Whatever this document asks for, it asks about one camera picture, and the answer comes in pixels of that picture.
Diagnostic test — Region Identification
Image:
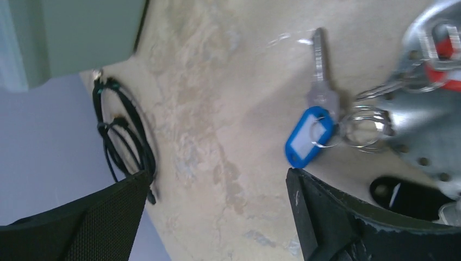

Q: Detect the green plastic toolbox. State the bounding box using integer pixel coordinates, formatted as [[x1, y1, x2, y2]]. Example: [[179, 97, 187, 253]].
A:
[[1, 0, 149, 92]]

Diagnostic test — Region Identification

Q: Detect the key with blue tag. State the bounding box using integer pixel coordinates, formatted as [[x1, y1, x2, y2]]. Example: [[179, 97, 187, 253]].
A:
[[285, 27, 340, 169]]

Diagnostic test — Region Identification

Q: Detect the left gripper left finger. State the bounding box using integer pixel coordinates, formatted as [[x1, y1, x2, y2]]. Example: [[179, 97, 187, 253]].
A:
[[1, 171, 149, 260]]

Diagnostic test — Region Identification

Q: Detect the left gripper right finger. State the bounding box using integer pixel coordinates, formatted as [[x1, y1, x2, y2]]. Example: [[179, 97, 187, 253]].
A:
[[286, 169, 460, 260]]

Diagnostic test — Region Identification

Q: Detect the metal keyring with keys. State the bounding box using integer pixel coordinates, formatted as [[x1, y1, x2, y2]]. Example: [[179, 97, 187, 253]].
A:
[[338, 0, 461, 222]]

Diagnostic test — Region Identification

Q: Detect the coiled black cable left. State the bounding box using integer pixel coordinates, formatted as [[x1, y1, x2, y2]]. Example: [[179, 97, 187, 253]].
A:
[[91, 70, 159, 206]]

